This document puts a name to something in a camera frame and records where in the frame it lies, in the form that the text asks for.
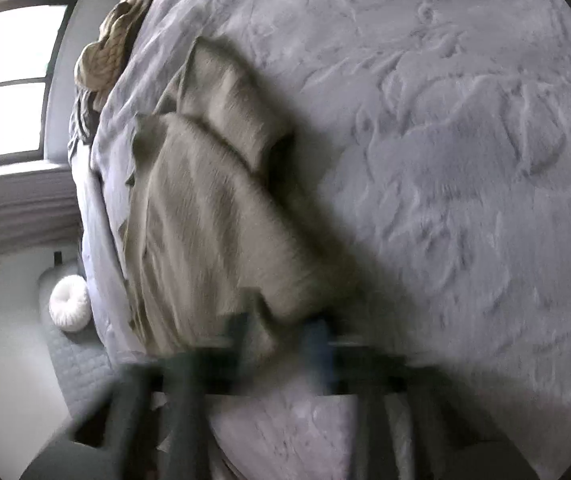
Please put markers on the olive knit sweater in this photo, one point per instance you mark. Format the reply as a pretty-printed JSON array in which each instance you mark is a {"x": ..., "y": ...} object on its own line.
[{"x": 205, "y": 220}]

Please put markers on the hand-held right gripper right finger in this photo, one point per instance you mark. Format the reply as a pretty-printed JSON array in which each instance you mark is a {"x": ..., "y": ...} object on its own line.
[{"x": 318, "y": 355}]

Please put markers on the white radiator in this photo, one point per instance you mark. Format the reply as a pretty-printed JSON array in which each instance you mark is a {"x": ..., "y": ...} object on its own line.
[{"x": 15, "y": 210}]

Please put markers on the window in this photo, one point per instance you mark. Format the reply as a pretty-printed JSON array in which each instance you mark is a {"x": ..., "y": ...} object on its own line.
[{"x": 5, "y": 60}]

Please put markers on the grey embossed blanket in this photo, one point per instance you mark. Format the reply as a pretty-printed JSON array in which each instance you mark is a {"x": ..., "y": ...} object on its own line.
[{"x": 440, "y": 160}]

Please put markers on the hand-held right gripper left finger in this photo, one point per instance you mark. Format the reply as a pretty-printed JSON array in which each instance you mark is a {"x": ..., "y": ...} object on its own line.
[{"x": 238, "y": 355}]

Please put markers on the small black wall fitting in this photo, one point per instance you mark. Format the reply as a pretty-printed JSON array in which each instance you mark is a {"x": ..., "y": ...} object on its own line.
[{"x": 58, "y": 258}]

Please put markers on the beige knitted cloth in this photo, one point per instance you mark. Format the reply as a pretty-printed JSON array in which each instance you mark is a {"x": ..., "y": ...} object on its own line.
[{"x": 110, "y": 45}]

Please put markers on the round white pillow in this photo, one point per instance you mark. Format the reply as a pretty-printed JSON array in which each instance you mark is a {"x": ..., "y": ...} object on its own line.
[{"x": 68, "y": 302}]

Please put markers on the pale grey comforter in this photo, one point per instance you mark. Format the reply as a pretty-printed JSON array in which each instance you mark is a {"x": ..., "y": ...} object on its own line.
[{"x": 108, "y": 240}]

